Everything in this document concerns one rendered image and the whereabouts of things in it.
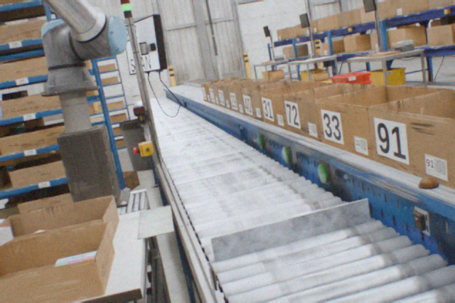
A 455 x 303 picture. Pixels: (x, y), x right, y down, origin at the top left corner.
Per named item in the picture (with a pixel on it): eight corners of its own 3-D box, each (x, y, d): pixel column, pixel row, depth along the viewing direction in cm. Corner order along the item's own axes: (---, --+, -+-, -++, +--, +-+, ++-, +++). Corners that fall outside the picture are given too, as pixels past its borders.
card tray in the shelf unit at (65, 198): (20, 220, 282) (16, 204, 280) (32, 205, 311) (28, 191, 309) (89, 205, 287) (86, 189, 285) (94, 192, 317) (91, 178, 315)
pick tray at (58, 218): (15, 241, 174) (8, 215, 172) (120, 220, 177) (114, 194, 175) (-14, 274, 146) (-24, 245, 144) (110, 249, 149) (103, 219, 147)
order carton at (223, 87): (220, 107, 370) (216, 85, 367) (256, 99, 375) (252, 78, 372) (231, 111, 332) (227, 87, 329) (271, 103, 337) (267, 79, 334)
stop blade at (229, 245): (216, 268, 129) (210, 237, 127) (370, 227, 137) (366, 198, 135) (216, 269, 129) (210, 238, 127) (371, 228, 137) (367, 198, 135)
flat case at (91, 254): (44, 294, 121) (42, 289, 121) (58, 264, 139) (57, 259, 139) (97, 282, 122) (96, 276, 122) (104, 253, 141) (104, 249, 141)
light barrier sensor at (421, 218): (411, 233, 116) (409, 207, 115) (417, 232, 116) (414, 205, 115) (424, 240, 111) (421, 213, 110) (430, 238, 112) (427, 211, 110)
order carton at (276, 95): (263, 122, 257) (257, 92, 254) (313, 112, 262) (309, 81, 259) (287, 131, 219) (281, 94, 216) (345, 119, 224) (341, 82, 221)
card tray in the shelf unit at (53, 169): (12, 188, 276) (8, 171, 274) (22, 177, 306) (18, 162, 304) (83, 173, 284) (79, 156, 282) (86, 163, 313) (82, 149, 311)
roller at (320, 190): (188, 232, 166) (185, 218, 165) (326, 198, 175) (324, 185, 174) (190, 237, 161) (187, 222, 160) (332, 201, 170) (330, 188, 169)
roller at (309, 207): (193, 245, 153) (190, 230, 152) (342, 208, 162) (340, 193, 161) (195, 250, 148) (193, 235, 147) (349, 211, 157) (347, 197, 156)
